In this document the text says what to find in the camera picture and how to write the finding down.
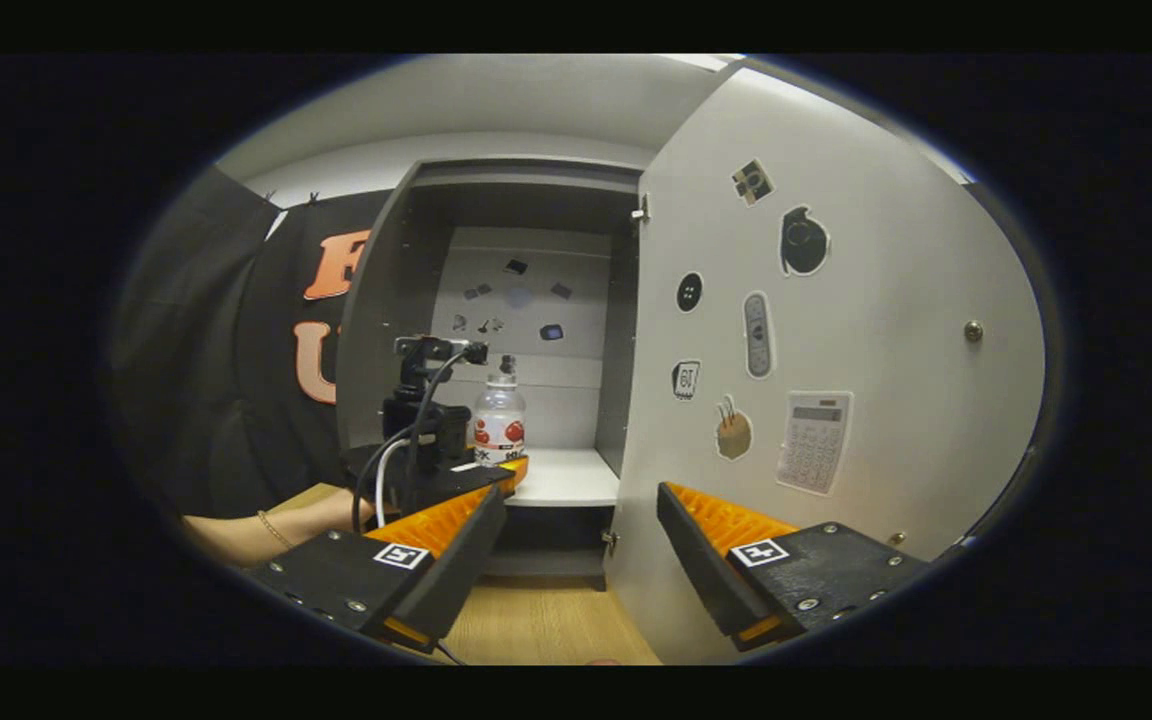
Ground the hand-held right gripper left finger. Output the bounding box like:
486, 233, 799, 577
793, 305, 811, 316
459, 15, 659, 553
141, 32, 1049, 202
241, 484, 508, 654

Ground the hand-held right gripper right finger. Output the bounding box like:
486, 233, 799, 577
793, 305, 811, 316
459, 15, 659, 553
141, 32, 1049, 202
656, 483, 932, 653

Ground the white cabinet door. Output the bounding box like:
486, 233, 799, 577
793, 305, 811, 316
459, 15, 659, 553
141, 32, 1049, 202
604, 62, 1047, 666

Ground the black backdrop cloth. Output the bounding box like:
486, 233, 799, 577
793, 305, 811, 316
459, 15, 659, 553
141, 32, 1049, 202
106, 165, 397, 521

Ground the clear plastic bottle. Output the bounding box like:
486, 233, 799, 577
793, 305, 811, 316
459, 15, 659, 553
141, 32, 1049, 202
473, 355, 527, 469

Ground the thin gold bracelet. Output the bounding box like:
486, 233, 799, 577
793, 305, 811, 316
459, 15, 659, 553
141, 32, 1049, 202
256, 508, 295, 551

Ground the white cable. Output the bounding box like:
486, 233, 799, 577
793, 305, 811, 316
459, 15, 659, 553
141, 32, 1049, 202
374, 435, 417, 531

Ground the grey cabinet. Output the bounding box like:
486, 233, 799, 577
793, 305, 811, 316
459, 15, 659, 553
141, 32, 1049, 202
336, 157, 649, 591

